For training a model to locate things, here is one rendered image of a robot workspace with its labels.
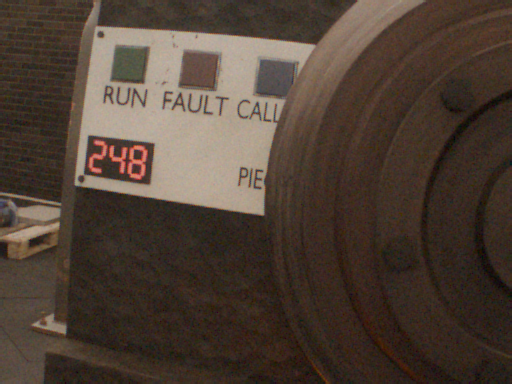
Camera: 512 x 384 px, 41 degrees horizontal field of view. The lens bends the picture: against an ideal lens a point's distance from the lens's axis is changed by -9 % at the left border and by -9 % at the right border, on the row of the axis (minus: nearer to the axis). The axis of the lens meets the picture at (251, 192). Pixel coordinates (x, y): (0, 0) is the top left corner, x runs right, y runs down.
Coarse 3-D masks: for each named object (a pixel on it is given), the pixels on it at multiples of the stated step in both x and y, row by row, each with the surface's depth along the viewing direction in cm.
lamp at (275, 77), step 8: (264, 64) 74; (272, 64) 74; (280, 64) 74; (288, 64) 74; (264, 72) 74; (272, 72) 74; (280, 72) 74; (288, 72) 74; (264, 80) 75; (272, 80) 74; (280, 80) 74; (288, 80) 74; (256, 88) 75; (264, 88) 75; (272, 88) 74; (280, 88) 74; (288, 88) 74
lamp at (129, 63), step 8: (120, 48) 77; (128, 48) 77; (136, 48) 77; (144, 48) 77; (120, 56) 77; (128, 56) 77; (136, 56) 77; (144, 56) 77; (120, 64) 77; (128, 64) 77; (136, 64) 77; (120, 72) 77; (128, 72) 77; (136, 72) 77; (136, 80) 77
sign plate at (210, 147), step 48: (96, 48) 78; (192, 48) 76; (240, 48) 75; (288, 48) 74; (96, 96) 79; (144, 96) 78; (192, 96) 77; (240, 96) 76; (96, 144) 79; (144, 144) 78; (192, 144) 77; (240, 144) 76; (144, 192) 78; (192, 192) 77; (240, 192) 76
